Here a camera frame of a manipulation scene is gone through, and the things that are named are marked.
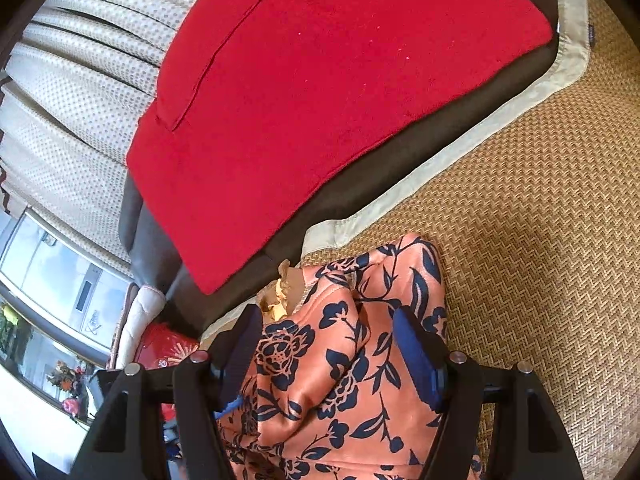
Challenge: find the orange floral blouse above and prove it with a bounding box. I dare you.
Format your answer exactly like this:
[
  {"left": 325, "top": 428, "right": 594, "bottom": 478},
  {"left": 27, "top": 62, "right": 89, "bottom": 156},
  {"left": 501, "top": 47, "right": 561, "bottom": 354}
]
[{"left": 218, "top": 233, "right": 447, "bottom": 479}]

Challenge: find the red snack gift box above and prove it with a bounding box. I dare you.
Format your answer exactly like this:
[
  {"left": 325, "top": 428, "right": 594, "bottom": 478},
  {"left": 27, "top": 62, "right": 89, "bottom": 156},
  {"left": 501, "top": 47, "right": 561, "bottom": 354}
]
[{"left": 133, "top": 320, "right": 202, "bottom": 424}]

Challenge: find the glass display cabinet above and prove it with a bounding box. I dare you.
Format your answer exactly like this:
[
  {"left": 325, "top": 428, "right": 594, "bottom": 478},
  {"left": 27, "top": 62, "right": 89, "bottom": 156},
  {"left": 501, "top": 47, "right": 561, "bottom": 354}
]
[{"left": 1, "top": 289, "right": 118, "bottom": 426}]

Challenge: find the white quilted cushion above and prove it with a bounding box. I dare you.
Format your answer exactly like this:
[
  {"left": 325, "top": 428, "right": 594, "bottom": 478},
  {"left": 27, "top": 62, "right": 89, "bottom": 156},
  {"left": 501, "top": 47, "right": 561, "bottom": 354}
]
[{"left": 106, "top": 283, "right": 166, "bottom": 370}]

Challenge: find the dark brown leather sofa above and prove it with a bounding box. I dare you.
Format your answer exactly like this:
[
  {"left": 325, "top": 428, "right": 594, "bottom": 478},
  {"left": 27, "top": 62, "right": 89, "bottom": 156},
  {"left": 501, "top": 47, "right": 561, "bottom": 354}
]
[{"left": 119, "top": 0, "right": 559, "bottom": 336}]

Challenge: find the silver refrigerator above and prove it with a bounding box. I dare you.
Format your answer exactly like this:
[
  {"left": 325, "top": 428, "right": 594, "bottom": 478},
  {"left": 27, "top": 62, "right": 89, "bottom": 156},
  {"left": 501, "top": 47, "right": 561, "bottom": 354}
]
[{"left": 1, "top": 211, "right": 131, "bottom": 361}]

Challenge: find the woven rattan seat mat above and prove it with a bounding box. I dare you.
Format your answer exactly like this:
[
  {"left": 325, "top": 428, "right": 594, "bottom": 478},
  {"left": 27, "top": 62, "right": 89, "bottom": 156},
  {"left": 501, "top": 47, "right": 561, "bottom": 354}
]
[{"left": 302, "top": 0, "right": 639, "bottom": 479}]

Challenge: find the beige dotted curtain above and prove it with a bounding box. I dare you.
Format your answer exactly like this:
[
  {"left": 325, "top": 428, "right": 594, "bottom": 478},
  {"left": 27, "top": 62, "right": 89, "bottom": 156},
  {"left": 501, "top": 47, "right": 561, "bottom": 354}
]
[{"left": 1, "top": 0, "right": 196, "bottom": 273}]

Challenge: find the red knitted blanket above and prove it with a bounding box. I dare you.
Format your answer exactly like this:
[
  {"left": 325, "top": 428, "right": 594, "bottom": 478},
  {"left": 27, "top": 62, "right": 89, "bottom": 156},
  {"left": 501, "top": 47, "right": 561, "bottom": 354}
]
[{"left": 127, "top": 0, "right": 553, "bottom": 294}]

